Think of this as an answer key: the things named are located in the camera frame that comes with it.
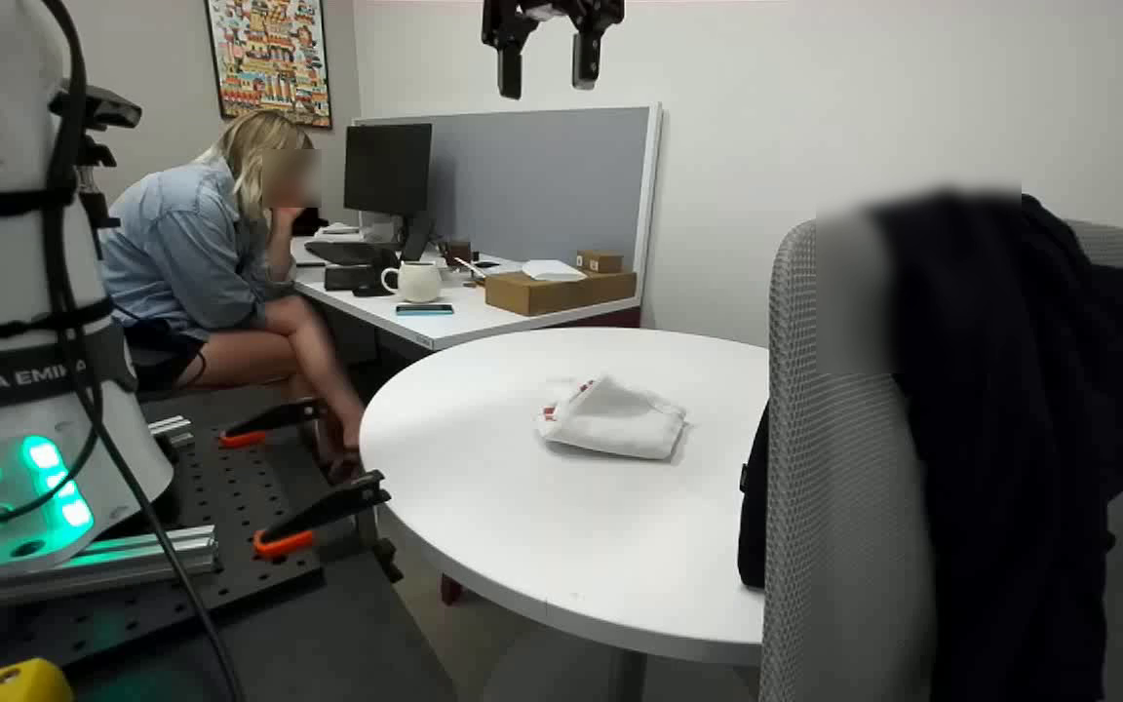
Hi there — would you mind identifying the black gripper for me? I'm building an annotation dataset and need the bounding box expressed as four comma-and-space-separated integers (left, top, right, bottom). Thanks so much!
479, 0, 629, 103

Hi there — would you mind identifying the white cloth with red stripes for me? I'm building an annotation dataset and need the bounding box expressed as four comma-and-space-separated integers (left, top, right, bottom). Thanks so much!
534, 376, 690, 466

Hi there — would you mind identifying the black computer monitor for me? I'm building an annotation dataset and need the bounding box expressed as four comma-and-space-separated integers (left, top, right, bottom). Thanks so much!
339, 121, 435, 258

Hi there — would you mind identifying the small brown cardboard box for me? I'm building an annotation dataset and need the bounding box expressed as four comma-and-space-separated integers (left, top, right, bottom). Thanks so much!
572, 246, 630, 276

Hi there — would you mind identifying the white padded envelope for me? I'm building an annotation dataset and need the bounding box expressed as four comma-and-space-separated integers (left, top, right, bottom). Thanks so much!
517, 258, 589, 285

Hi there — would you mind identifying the flat brown cardboard box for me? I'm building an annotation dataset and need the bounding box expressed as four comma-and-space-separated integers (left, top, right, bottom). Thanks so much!
479, 269, 641, 321

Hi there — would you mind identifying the white teapot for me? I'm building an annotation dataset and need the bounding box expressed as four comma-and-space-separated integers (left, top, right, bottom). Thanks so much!
378, 258, 451, 310

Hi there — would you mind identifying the black keyboard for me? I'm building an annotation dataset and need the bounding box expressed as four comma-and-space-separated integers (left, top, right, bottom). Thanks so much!
304, 236, 397, 269

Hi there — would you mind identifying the colourful framed poster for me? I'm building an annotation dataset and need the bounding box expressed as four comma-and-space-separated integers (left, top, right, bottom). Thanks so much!
203, 0, 335, 134

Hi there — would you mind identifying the seated person in blue shirt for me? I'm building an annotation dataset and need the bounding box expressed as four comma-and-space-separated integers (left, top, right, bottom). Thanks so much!
96, 110, 371, 474

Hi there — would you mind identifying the black clamp with orange tips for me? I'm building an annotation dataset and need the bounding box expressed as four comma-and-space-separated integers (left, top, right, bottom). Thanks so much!
249, 468, 392, 567
214, 398, 333, 451

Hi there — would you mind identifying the grey mesh office chair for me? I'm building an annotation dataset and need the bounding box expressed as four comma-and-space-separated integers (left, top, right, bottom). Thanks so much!
756, 207, 1123, 702

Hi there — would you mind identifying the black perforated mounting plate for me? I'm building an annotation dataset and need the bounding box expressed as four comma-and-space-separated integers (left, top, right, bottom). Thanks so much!
0, 412, 391, 667

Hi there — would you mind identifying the black jacket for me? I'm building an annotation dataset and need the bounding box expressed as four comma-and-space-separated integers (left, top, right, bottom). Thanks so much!
732, 186, 1123, 702

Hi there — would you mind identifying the yellow box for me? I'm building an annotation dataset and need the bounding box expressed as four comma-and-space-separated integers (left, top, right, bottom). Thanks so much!
0, 657, 79, 702

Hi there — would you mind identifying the grey partition with white frame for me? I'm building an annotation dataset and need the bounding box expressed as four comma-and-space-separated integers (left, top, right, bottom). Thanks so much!
352, 103, 668, 329

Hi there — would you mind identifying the black camera on stand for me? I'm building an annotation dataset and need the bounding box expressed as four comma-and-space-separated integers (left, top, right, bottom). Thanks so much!
50, 84, 143, 240

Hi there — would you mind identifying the aluminium rail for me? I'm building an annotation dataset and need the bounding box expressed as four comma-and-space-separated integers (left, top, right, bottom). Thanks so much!
0, 523, 221, 615

